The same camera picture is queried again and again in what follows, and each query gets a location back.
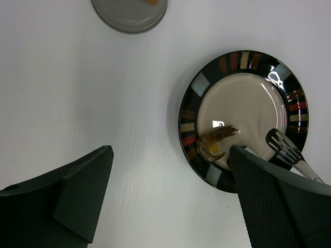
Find brown cooked shrimp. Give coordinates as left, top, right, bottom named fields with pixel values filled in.
left=196, top=126, right=238, bottom=162

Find grey container lid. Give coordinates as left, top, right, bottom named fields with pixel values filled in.
left=91, top=0, right=168, bottom=35

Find metal serving tongs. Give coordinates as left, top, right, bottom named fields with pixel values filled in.
left=265, top=128, right=325, bottom=183

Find black patterned round plate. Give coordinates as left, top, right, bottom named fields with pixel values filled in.
left=178, top=50, right=309, bottom=193

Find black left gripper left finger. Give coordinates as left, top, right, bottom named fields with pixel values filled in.
left=1, top=145, right=114, bottom=247

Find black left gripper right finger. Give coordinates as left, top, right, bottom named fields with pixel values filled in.
left=230, top=145, right=330, bottom=247

